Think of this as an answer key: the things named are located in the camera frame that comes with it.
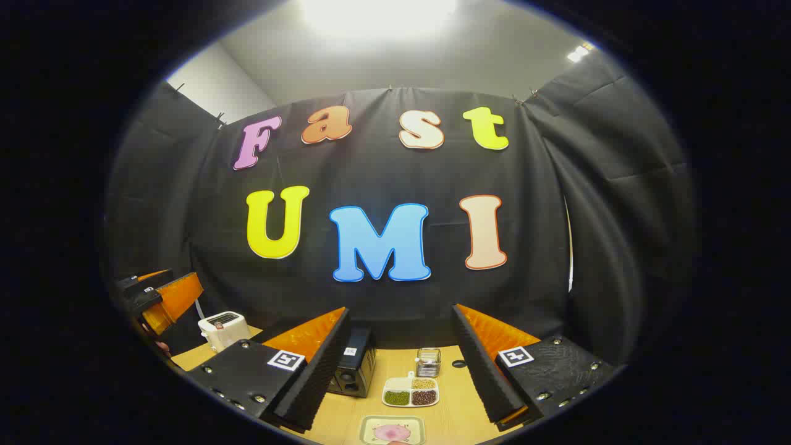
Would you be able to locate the large ceiling light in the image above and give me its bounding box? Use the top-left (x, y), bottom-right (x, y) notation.
top-left (300, 0), bottom-right (461, 35)

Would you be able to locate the black electric oven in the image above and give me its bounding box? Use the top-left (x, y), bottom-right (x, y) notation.
top-left (326, 326), bottom-right (378, 399)

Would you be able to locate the white divided plate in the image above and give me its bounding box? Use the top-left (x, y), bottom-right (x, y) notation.
top-left (381, 371), bottom-right (441, 408)

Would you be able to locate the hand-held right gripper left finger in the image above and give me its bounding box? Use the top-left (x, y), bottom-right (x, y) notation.
top-left (185, 307), bottom-right (352, 434)

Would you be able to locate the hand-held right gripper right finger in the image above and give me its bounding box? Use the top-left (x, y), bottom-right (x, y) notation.
top-left (451, 303), bottom-right (620, 432)

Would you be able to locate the white square food plate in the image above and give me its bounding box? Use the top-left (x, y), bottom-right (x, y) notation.
top-left (359, 415), bottom-right (427, 445)

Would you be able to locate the pink round food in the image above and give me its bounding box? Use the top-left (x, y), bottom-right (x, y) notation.
top-left (373, 423), bottom-right (413, 443)

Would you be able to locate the clear glass holder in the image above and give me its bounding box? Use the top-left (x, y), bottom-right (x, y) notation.
top-left (415, 347), bottom-right (442, 378)

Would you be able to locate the white toaster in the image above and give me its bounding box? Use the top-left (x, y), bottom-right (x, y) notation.
top-left (197, 311), bottom-right (252, 353)

